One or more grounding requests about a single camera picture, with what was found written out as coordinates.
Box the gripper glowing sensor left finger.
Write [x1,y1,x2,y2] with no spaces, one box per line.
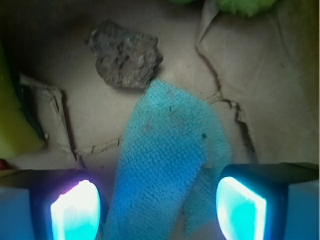
[0,169,101,240]

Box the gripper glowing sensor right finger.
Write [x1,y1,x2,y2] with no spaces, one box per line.
[216,162,320,240]

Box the blue terry cloth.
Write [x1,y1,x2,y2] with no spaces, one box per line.
[103,79,233,240]

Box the red cloth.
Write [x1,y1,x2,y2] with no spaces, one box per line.
[0,159,12,171]

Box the green fuzzy cloth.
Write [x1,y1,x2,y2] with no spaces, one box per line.
[172,0,278,16]

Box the yellow sponge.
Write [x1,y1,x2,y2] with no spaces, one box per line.
[0,43,46,159]

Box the brown paper bag tray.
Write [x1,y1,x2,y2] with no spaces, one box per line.
[0,0,320,240]

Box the grey brown rock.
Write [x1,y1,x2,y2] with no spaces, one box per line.
[84,19,164,89]

